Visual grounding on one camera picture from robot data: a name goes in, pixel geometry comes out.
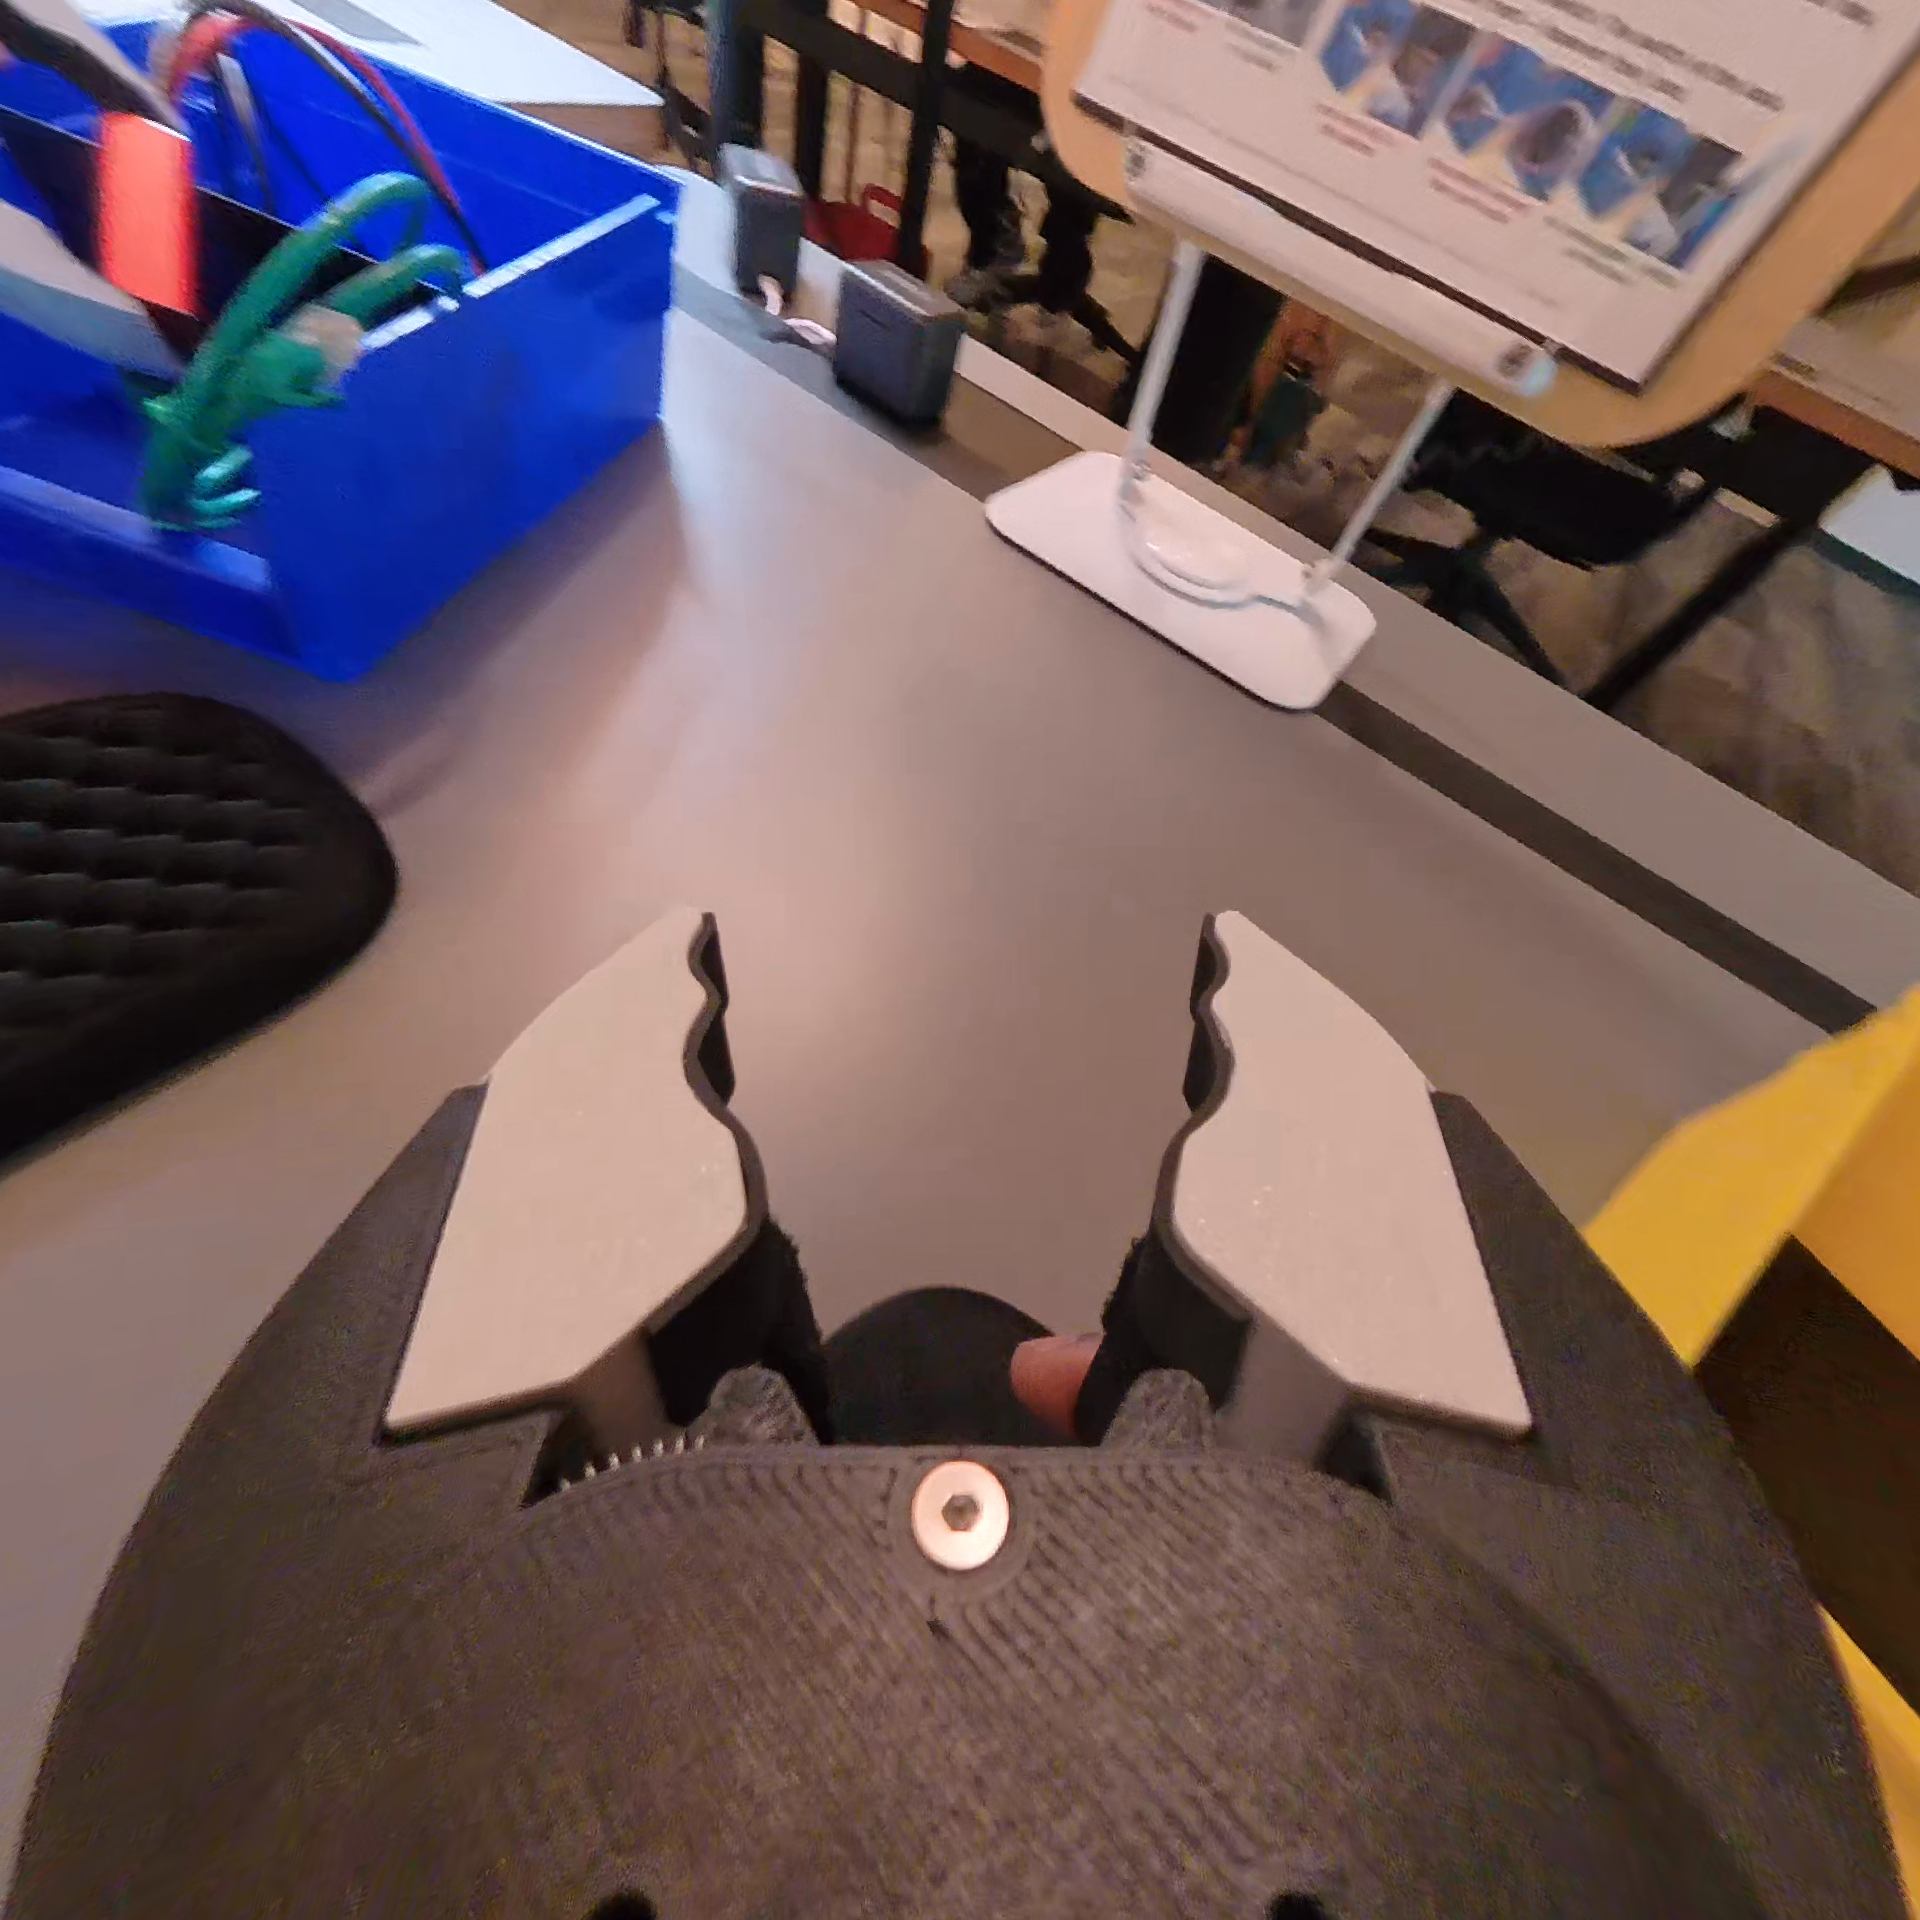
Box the red ethernet splitter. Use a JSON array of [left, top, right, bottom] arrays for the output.
[[94, 117, 206, 323]]

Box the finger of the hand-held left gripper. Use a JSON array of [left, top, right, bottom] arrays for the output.
[[0, 0, 186, 134], [0, 197, 186, 382]]

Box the black bin divider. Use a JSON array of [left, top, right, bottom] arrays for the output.
[[0, 112, 469, 327]]

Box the person's right hand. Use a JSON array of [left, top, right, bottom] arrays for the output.
[[1009, 1334, 1107, 1442]]

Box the blue plastic bin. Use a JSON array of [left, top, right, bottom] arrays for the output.
[[0, 16, 681, 688]]

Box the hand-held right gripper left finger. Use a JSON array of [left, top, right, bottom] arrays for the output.
[[384, 906, 769, 1454]]

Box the red ethernet cable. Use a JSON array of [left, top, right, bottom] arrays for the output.
[[160, 10, 484, 267]]

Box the black quilted wrist pad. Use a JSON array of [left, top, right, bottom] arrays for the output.
[[0, 694, 401, 1167]]

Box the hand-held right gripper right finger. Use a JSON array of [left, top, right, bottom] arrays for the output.
[[1154, 910, 1534, 1465]]

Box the grey power adapter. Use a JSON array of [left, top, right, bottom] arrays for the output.
[[833, 258, 968, 423], [718, 147, 811, 298]]

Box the yellow plastic bin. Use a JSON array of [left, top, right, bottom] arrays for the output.
[[1584, 990, 1920, 1920]]

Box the green ethernet cable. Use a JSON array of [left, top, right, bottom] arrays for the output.
[[139, 174, 475, 537]]

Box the grey desk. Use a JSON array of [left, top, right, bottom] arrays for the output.
[[0, 152, 1877, 1804]]

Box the instruction poster board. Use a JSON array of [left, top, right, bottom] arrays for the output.
[[1043, 0, 1920, 453]]

